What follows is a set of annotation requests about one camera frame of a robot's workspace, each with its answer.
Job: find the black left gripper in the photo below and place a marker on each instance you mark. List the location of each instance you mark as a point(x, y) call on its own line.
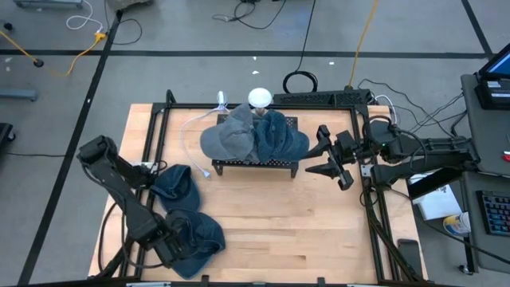
point(167, 243)

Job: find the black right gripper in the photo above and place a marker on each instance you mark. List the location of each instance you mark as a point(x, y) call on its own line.
point(346, 147)

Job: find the dark blue baseball cap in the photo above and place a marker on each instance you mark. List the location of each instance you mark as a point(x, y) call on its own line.
point(279, 139)
point(209, 247)
point(179, 191)

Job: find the grey baseball cap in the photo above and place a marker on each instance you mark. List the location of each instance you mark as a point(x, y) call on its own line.
point(227, 139)

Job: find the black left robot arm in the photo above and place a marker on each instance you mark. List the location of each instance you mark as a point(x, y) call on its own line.
point(131, 207)

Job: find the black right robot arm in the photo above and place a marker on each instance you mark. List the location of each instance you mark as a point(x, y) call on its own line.
point(430, 151)

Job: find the black perforated control box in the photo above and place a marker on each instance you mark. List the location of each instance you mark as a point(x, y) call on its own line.
point(318, 97)

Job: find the black perforated metal stand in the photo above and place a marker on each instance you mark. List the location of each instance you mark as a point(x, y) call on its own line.
point(255, 163)

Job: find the white mushroom-shaped lamp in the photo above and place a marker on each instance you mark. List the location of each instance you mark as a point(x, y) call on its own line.
point(260, 97)

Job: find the black metal beam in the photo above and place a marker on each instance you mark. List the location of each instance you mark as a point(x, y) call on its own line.
point(430, 185)

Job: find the white paper box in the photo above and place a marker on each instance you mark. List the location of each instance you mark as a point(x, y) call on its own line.
point(438, 203)

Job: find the black smartphone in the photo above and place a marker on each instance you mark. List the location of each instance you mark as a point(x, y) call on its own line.
point(410, 255)

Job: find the white wipes canister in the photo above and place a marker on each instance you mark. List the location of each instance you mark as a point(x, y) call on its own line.
point(456, 224)

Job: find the grey equipment cart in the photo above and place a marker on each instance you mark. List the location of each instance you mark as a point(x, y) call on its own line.
point(486, 119)

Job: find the black keyboard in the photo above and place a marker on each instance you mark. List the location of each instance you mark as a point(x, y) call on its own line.
point(496, 213)

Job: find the red cart button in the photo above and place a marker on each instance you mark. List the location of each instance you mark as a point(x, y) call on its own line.
point(507, 156)

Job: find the open black laptop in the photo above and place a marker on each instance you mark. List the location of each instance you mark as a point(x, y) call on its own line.
point(494, 93)

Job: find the black caster wheel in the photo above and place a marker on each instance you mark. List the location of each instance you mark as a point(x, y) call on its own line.
point(5, 133)

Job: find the grey metal floor bar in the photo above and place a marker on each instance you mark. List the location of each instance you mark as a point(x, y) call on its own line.
point(18, 94)

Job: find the black round floor plug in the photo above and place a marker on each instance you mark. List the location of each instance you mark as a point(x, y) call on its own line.
point(38, 62)

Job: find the small black floor knob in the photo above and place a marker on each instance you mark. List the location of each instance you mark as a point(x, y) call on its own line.
point(8, 26)

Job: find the black aluminium frame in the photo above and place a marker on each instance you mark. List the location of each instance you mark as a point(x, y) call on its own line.
point(374, 239)

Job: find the grey metal rail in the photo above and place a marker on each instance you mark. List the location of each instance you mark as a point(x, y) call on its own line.
point(48, 3)

